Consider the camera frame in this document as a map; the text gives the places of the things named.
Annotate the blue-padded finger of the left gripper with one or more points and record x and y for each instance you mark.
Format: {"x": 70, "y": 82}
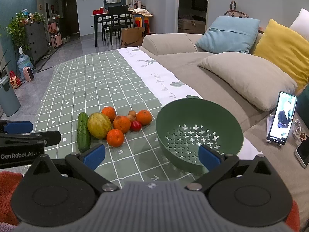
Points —
{"x": 9, "y": 127}

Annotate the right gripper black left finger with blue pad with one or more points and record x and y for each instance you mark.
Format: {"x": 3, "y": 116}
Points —
{"x": 56, "y": 192}

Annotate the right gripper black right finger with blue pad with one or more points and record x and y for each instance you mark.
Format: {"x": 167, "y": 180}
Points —
{"x": 241, "y": 193}

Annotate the green cucumber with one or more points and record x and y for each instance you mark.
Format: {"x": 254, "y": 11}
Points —
{"x": 83, "y": 134}

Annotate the yellow-green mango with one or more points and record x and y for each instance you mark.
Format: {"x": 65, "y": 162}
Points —
{"x": 99, "y": 125}

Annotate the orange front tangerine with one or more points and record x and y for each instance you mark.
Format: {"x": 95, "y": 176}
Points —
{"x": 115, "y": 138}

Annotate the orange tangerine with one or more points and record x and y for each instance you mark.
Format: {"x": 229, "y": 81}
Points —
{"x": 115, "y": 138}
{"x": 109, "y": 112}
{"x": 122, "y": 123}
{"x": 144, "y": 117}

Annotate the red cherry tomato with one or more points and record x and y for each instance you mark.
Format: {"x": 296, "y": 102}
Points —
{"x": 136, "y": 126}

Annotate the brown longan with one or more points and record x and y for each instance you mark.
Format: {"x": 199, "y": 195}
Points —
{"x": 132, "y": 113}
{"x": 131, "y": 118}

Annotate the grey trash bin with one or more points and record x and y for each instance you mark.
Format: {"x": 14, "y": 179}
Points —
{"x": 8, "y": 99}

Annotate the red toy bag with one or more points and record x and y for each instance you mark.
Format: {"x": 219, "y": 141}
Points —
{"x": 14, "y": 80}

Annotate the pink small heater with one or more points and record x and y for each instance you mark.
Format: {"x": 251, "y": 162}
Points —
{"x": 28, "y": 74}

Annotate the blue water jug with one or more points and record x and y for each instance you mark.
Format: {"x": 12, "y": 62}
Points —
{"x": 23, "y": 61}

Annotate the white phone lying flat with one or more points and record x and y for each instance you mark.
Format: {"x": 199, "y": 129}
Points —
{"x": 302, "y": 153}

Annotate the smartphone on stand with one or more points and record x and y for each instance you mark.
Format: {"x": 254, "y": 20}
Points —
{"x": 281, "y": 122}

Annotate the dark grey drawer cabinet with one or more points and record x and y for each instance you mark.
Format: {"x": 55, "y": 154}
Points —
{"x": 36, "y": 40}

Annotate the green perforated colander bowl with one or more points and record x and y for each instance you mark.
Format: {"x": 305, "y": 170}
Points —
{"x": 184, "y": 125}

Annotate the pink suitcase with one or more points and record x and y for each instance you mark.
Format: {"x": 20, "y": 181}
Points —
{"x": 56, "y": 40}

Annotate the green trailing houseplant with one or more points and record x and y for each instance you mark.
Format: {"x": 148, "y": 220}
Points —
{"x": 16, "y": 29}

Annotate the dark green cushion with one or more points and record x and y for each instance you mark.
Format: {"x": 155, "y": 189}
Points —
{"x": 302, "y": 107}

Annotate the green checked tablecloth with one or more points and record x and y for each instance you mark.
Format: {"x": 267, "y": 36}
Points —
{"x": 127, "y": 79}

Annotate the beige cushion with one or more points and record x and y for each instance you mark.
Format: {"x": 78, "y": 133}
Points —
{"x": 256, "y": 79}

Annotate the dark dining table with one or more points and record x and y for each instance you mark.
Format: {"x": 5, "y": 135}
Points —
{"x": 103, "y": 21}

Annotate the yellow cushion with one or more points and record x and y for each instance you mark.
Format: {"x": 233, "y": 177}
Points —
{"x": 287, "y": 49}

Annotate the brown paper shopping bag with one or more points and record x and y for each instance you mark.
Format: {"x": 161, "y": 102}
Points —
{"x": 132, "y": 37}

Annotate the black dining chair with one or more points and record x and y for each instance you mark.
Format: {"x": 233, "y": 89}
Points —
{"x": 118, "y": 19}

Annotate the beige sofa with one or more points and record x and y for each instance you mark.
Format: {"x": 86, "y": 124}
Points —
{"x": 180, "y": 55}

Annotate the light blue cushion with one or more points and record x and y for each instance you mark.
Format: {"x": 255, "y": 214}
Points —
{"x": 230, "y": 34}

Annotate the red orange stool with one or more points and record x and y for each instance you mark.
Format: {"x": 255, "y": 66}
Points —
{"x": 142, "y": 21}

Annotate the white cushion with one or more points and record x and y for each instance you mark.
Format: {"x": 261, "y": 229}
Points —
{"x": 301, "y": 24}

